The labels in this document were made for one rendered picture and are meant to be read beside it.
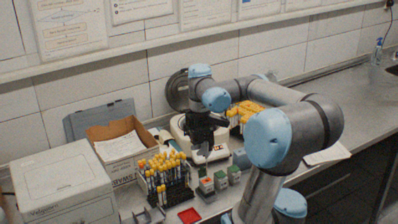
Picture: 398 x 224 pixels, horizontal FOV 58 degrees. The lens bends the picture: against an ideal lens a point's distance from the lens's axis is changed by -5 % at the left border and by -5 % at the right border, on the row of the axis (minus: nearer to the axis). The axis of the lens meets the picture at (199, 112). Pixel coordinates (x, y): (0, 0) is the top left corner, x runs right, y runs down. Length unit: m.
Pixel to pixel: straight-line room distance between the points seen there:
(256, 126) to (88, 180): 0.60
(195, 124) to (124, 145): 0.54
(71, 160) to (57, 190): 0.14
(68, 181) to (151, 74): 0.79
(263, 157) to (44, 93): 1.13
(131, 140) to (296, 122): 1.10
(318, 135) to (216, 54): 1.24
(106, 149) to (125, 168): 0.20
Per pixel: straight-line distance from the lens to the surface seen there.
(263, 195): 0.92
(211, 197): 1.50
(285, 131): 0.75
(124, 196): 1.56
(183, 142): 1.65
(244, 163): 1.61
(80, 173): 1.22
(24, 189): 1.23
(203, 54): 1.92
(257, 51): 2.13
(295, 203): 1.15
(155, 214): 1.41
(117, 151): 1.70
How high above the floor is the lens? 1.92
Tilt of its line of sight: 31 degrees down
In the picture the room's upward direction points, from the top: 1 degrees counter-clockwise
